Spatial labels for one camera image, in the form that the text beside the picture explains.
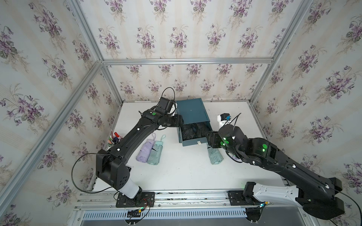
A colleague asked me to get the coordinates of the white ventilation grille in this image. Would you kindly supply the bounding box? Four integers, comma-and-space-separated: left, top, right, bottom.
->
82, 208, 247, 221

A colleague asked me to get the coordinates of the cup of coloured pens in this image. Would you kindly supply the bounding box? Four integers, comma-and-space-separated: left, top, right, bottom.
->
107, 132, 123, 147

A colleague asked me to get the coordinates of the green folded umbrella right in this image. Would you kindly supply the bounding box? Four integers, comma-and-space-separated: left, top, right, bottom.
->
207, 147, 223, 165

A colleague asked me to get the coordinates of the teal top drawer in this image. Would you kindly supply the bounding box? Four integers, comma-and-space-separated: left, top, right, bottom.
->
178, 121, 212, 147

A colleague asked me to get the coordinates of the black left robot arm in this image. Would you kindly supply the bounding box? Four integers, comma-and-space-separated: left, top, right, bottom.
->
95, 97, 183, 202

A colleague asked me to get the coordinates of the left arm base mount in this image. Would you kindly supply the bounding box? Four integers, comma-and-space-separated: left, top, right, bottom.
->
116, 192, 156, 208

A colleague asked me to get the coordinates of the green folded umbrella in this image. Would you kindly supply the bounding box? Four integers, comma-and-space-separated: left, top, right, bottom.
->
147, 134, 166, 165
207, 147, 223, 165

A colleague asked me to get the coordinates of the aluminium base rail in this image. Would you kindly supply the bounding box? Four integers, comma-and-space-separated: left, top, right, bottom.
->
75, 188, 256, 211

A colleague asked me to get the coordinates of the purple folded umbrella left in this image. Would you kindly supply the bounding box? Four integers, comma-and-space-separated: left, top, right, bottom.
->
136, 133, 156, 163

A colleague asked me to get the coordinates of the teal drawer cabinet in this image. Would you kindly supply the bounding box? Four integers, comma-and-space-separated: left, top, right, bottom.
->
176, 98, 210, 124

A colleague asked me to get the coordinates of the green folded umbrella left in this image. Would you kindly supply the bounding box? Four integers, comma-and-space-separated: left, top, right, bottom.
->
147, 134, 166, 165

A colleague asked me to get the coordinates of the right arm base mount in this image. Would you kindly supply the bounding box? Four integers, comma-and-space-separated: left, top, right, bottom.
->
227, 182, 263, 206

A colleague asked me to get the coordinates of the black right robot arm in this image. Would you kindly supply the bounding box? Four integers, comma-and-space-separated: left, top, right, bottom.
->
206, 114, 345, 223

